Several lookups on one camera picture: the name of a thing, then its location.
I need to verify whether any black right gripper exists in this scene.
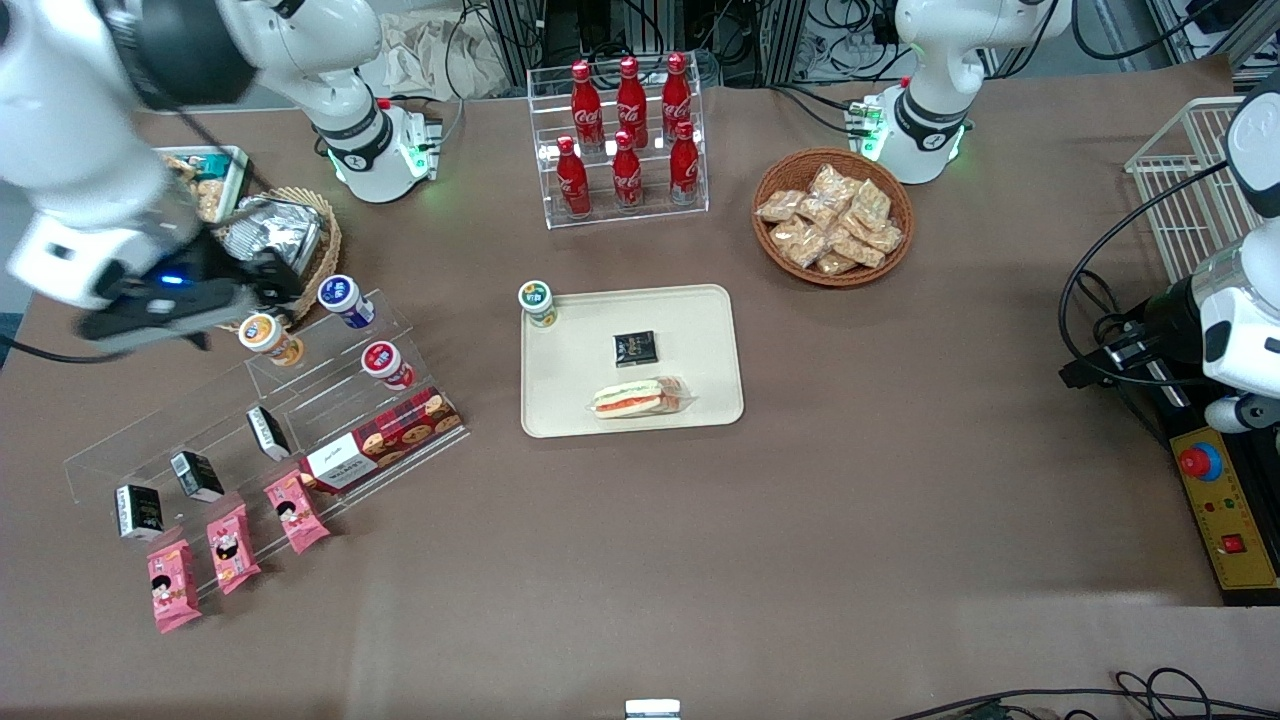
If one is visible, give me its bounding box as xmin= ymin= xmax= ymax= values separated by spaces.
xmin=78 ymin=250 xmax=307 ymax=353

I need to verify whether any light wicker basket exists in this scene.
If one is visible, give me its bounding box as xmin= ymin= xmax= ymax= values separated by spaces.
xmin=215 ymin=186 xmax=343 ymax=334

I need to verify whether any white rectangular snack tray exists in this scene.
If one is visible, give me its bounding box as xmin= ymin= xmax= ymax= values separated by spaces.
xmin=158 ymin=145 xmax=251 ymax=227

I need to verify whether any plastic triangle sandwich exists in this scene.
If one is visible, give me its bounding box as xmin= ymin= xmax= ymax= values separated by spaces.
xmin=588 ymin=376 xmax=698 ymax=422

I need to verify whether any yellow emergency stop box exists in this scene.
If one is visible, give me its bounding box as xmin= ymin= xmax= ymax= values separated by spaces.
xmin=1160 ymin=400 xmax=1280 ymax=606

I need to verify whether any red lid yogurt cup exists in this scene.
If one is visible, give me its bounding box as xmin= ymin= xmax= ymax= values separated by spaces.
xmin=361 ymin=340 xmax=416 ymax=391

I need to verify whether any green lid yogurt cup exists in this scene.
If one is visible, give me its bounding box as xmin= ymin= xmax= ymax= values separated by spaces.
xmin=517 ymin=280 xmax=559 ymax=329

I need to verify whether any white wire basket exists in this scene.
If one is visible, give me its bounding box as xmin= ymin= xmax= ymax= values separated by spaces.
xmin=1124 ymin=96 xmax=1266 ymax=286

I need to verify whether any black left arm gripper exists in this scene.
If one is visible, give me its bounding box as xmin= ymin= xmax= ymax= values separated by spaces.
xmin=1058 ymin=275 xmax=1216 ymax=391

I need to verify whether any blue lid yogurt cup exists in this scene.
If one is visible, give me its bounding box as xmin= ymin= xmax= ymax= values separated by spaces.
xmin=317 ymin=274 xmax=376 ymax=330

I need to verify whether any beige crumpled cloth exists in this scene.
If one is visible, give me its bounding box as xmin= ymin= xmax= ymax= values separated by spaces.
xmin=360 ymin=10 xmax=511 ymax=101

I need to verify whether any red cola bottle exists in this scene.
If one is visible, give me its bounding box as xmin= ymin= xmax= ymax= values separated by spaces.
xmin=616 ymin=56 xmax=649 ymax=149
xmin=669 ymin=120 xmax=702 ymax=206
xmin=661 ymin=52 xmax=694 ymax=141
xmin=556 ymin=136 xmax=592 ymax=219
xmin=611 ymin=130 xmax=644 ymax=211
xmin=570 ymin=60 xmax=605 ymax=153

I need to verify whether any black floor cable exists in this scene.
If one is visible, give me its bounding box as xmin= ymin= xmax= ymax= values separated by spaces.
xmin=890 ymin=668 xmax=1280 ymax=720

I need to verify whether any clear acrylic bottle rack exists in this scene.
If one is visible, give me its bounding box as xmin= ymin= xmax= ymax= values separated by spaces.
xmin=527 ymin=55 xmax=710 ymax=231

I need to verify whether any round brown wicker basket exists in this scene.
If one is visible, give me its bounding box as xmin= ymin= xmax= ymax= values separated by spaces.
xmin=752 ymin=148 xmax=916 ymax=289

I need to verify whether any silver foil packet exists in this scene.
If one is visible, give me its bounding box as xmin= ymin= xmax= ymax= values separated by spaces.
xmin=215 ymin=195 xmax=323 ymax=273

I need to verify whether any cream plastic serving tray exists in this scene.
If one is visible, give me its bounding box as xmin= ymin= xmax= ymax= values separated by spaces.
xmin=520 ymin=284 xmax=746 ymax=439

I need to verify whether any red tartan cookie box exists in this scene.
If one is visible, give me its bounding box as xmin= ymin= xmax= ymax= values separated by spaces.
xmin=300 ymin=387 xmax=464 ymax=494

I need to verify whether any aluminium equipment frame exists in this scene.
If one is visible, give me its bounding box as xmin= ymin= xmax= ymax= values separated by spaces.
xmin=485 ymin=0 xmax=811 ymax=86

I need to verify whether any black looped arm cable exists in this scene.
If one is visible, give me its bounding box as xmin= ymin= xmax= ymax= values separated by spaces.
xmin=1058 ymin=160 xmax=1233 ymax=391

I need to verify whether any pink snack packet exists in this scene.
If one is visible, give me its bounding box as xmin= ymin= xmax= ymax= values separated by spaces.
xmin=206 ymin=503 xmax=263 ymax=597
xmin=147 ymin=538 xmax=203 ymax=635
xmin=263 ymin=470 xmax=331 ymax=555

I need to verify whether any orange lid yogurt cup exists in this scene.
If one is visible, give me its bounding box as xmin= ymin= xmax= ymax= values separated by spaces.
xmin=238 ymin=313 xmax=304 ymax=367

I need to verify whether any clear acrylic stepped display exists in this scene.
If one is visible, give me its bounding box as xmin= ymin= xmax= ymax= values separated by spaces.
xmin=62 ymin=288 xmax=471 ymax=601

